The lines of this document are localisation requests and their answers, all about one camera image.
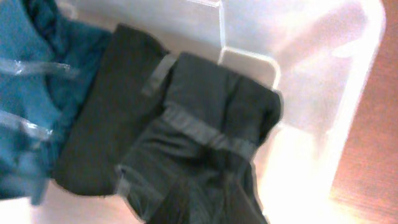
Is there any dark grey garment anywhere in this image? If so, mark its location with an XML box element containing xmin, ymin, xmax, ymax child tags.
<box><xmin>118</xmin><ymin>53</ymin><xmax>282</xmax><ymax>223</ymax></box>

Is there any black garment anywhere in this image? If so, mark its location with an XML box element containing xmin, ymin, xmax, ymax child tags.
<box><xmin>53</xmin><ymin>24</ymin><xmax>174</xmax><ymax>196</ymax></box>

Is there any teal blue garment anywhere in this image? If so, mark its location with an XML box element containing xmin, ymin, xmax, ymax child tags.
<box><xmin>1</xmin><ymin>0</ymin><xmax>111</xmax><ymax>205</ymax></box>

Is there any clear plastic storage bin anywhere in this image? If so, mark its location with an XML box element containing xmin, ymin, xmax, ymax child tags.
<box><xmin>1</xmin><ymin>0</ymin><xmax>385</xmax><ymax>223</ymax></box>

